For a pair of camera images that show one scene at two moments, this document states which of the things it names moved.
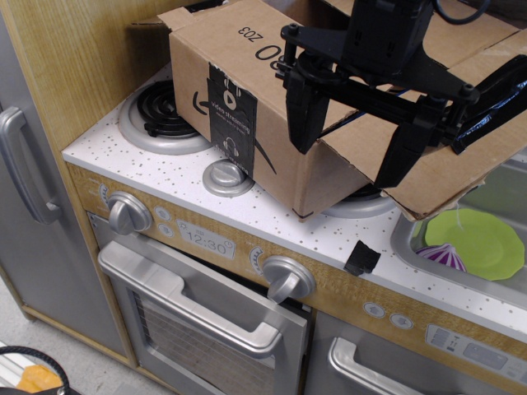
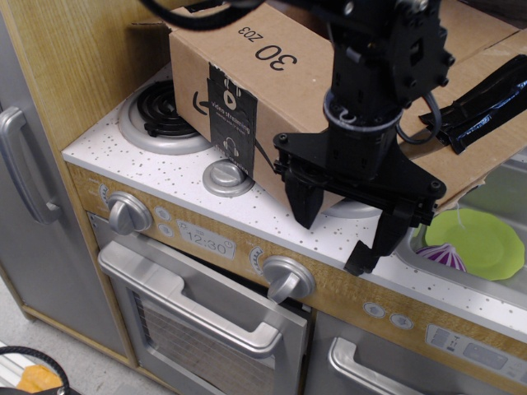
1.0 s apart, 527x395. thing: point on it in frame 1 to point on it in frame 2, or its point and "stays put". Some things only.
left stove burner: (149, 120) stays put
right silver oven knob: (288, 278) stays put
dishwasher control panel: (505, 362) stays put
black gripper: (380, 64) to (359, 155)
